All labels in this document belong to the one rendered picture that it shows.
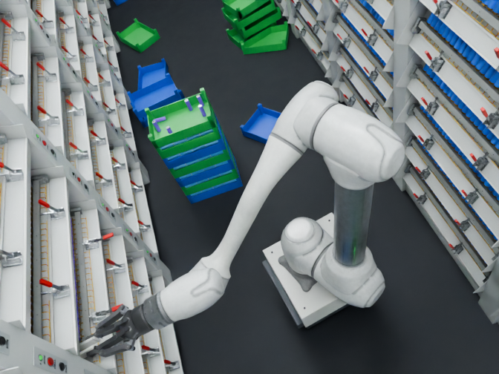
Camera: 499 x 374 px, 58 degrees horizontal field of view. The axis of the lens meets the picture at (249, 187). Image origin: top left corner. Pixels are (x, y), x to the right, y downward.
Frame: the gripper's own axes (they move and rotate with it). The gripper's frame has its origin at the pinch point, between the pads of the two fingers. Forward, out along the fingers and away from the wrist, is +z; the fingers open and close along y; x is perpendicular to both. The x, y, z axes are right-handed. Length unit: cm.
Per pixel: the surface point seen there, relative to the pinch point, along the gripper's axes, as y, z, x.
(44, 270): -19.6, 0.8, -14.1
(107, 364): 3.3, -0.3, 7.8
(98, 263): -30.3, -1.4, 8.3
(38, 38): -124, -6, -20
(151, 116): -114, -24, 34
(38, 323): -3.0, 0.7, -16.8
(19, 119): -59, -9, -33
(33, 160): -54, -4, -22
